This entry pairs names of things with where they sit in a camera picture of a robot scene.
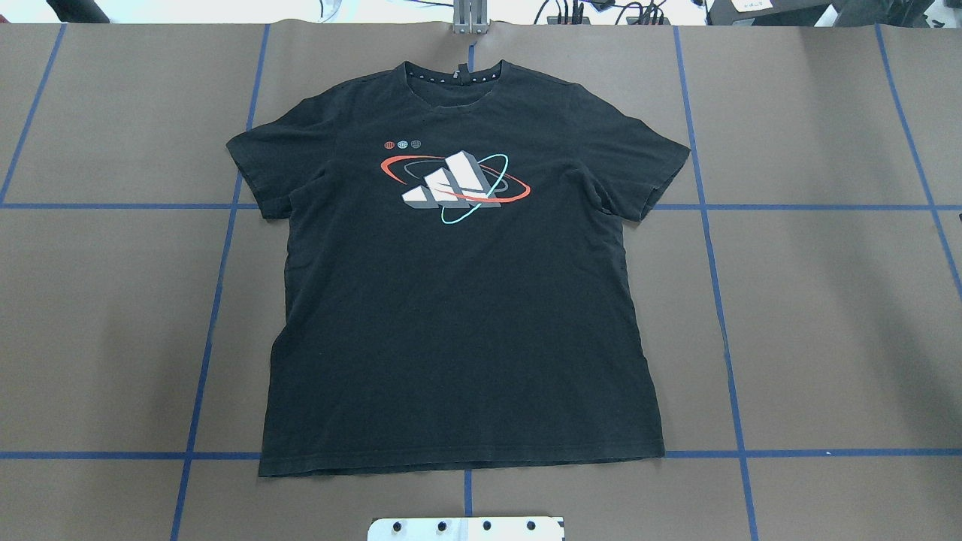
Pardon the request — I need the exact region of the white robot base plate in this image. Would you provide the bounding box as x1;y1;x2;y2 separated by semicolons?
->
367;516;567;540

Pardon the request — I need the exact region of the grey aluminium frame post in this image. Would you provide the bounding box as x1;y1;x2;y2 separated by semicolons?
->
451;0;490;35

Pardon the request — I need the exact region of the black graphic t-shirt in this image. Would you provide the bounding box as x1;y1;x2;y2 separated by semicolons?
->
225;61;690;477

